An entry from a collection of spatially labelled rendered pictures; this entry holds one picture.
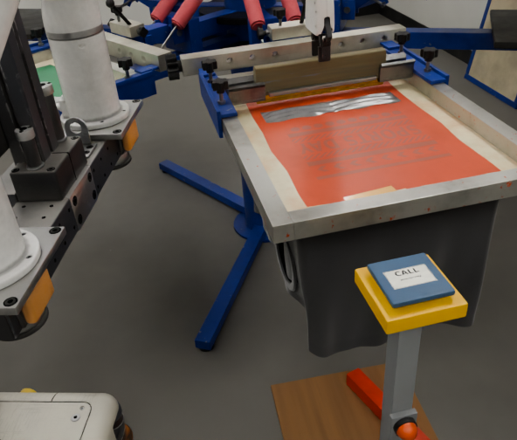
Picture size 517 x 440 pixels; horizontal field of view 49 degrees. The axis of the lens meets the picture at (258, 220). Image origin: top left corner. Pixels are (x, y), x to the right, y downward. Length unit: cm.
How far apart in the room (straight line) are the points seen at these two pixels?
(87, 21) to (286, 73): 65
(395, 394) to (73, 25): 82
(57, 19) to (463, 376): 165
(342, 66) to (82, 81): 76
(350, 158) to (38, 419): 109
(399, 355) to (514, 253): 173
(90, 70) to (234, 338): 137
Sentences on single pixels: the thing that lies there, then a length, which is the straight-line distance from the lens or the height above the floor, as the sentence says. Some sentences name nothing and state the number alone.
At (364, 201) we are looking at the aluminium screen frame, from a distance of 104.
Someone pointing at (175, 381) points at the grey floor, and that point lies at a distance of 208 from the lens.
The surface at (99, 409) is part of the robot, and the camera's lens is 170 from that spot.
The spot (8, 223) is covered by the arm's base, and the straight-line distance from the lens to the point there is 72.
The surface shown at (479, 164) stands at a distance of 127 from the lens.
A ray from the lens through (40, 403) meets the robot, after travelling 178.
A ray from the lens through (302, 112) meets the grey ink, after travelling 148.
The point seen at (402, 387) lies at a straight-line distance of 106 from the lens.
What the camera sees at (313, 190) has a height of 96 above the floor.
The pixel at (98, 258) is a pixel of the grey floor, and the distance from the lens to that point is 272.
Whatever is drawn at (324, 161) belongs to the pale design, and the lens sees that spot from 125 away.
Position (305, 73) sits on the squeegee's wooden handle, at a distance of 154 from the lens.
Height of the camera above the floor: 154
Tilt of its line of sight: 34 degrees down
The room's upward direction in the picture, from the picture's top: 5 degrees counter-clockwise
